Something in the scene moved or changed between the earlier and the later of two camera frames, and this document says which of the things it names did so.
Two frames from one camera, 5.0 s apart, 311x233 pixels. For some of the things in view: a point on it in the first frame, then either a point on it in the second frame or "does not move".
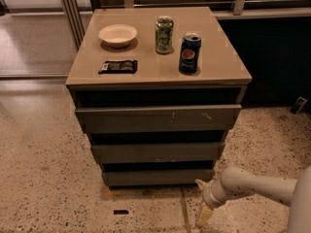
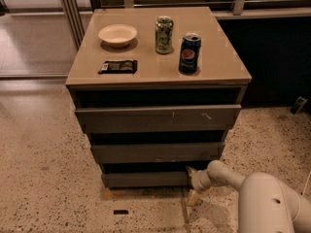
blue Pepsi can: [190, 52] does not move
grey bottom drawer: [141, 178] does not move
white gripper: [209, 193] → [196, 181]
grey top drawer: [157, 118] does not move
